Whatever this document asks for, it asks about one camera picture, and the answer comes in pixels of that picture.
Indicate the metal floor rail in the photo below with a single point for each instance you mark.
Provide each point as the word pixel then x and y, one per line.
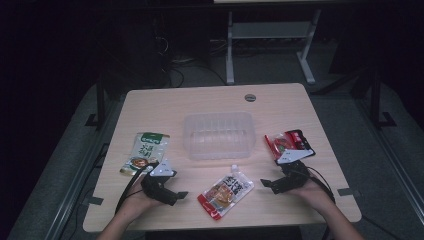
pixel 80 173
pixel 393 156

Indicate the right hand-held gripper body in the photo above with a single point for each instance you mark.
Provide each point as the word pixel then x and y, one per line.
pixel 293 176

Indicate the white red spout pouch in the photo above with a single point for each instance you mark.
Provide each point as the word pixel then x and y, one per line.
pixel 224 195

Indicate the green food pouch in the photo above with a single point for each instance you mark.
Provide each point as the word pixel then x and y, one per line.
pixel 146 150

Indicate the red black food pouch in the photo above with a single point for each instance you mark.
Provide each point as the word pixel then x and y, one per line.
pixel 283 143

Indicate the grey round table grommet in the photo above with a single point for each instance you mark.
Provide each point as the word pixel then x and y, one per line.
pixel 250 97

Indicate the person's left hand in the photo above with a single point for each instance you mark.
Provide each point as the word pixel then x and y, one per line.
pixel 136 200

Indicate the black metal stand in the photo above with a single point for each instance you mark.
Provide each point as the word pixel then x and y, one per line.
pixel 100 106
pixel 376 103

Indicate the clear plastic container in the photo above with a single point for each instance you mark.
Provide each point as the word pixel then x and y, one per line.
pixel 218 136

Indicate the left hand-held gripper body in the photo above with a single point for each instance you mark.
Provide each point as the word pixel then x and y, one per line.
pixel 156 188

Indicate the grey tape piece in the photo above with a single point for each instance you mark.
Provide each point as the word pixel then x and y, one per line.
pixel 93 200
pixel 348 192

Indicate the white metal table frame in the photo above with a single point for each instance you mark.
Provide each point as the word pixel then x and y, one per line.
pixel 270 30

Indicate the person's right hand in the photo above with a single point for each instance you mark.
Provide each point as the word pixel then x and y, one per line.
pixel 316 200

